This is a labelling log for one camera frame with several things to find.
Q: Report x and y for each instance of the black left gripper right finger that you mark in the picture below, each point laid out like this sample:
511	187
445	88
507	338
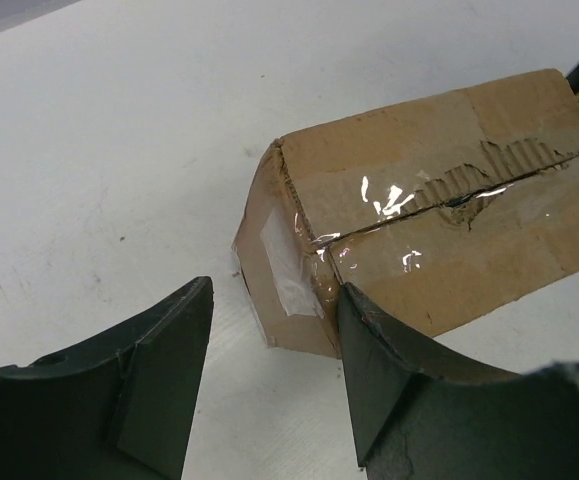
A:
420	410

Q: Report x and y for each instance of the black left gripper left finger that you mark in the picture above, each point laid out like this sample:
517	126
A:
118	405

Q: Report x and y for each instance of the brown cardboard express box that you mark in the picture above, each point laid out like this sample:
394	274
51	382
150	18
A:
440	209

